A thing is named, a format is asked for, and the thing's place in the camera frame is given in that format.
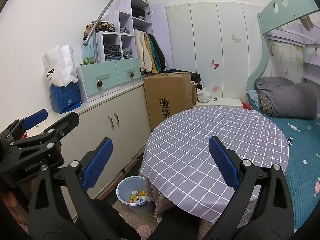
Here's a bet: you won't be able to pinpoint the white plastic bag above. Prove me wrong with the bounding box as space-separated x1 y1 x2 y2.
196 86 212 103

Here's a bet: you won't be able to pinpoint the white paper shopping bag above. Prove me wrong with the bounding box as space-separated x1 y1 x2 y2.
42 44 78 87

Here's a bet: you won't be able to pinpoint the purple white shelf unit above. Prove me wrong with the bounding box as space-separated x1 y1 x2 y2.
81 0 174 69

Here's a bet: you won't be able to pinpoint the blue plastic trash bin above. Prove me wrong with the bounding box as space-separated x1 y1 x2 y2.
116 176 152 215

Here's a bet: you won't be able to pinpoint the red storage box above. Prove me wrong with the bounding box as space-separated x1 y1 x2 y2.
242 102 249 109

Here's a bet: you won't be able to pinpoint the teal bunk bed frame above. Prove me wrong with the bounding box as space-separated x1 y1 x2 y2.
246 0 319 90

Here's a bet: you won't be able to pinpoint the grey folded blanket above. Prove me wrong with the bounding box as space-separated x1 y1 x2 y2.
254 77 317 120

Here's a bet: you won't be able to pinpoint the white foam board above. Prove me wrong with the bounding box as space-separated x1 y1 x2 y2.
193 98 243 108

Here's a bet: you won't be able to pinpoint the teal drawer unit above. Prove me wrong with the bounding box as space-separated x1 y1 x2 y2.
76 58 142 103

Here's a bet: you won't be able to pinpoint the large brown cardboard box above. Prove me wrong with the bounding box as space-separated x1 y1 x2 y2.
144 72 193 130

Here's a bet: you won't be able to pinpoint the person's left hand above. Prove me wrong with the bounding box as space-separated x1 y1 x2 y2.
1 180 29 234

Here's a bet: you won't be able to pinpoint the pink slipper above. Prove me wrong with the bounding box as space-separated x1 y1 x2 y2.
137 224 152 240

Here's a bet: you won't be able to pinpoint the blue gift bag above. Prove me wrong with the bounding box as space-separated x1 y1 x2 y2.
49 82 82 114

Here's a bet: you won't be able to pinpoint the yellow white carton box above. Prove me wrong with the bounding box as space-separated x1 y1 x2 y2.
130 191 146 204

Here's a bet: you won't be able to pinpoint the hanging clothes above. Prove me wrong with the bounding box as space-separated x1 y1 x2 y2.
134 29 166 74

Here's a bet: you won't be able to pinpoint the grey checked tablecloth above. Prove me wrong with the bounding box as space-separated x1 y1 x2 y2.
140 106 289 223

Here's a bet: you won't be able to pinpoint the white low cabinet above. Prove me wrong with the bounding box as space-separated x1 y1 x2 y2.
24 80 153 221

